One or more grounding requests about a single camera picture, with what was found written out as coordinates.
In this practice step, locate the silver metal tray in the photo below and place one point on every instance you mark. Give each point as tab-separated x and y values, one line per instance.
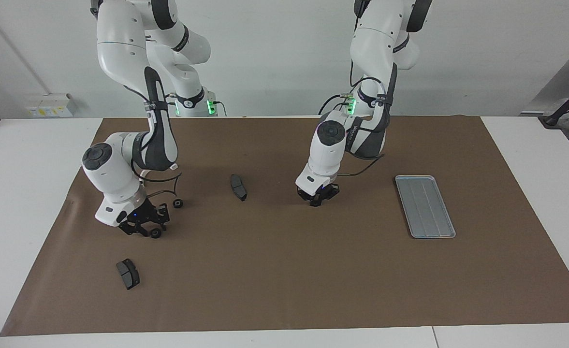
424	208

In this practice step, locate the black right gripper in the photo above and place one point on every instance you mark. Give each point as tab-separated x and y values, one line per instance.
141	212

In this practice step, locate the white curved plastic bracket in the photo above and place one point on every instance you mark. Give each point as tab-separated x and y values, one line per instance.
174	167

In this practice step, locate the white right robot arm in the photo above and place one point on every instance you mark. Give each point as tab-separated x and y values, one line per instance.
120	48

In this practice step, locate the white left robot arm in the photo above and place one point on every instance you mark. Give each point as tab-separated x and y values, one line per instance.
330	145

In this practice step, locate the black stand pole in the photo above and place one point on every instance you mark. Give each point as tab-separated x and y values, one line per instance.
552	119

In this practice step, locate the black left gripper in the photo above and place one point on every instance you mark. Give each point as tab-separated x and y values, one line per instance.
330	191

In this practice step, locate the black bearing gear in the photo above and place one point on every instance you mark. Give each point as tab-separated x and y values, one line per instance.
155	236
175	204

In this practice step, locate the dark grey brake pad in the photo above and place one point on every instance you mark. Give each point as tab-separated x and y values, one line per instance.
128	275
238	187

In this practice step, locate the brown table mat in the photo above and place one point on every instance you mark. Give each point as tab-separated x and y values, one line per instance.
289	270

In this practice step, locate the white wall box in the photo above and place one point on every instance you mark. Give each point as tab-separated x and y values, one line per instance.
50	106

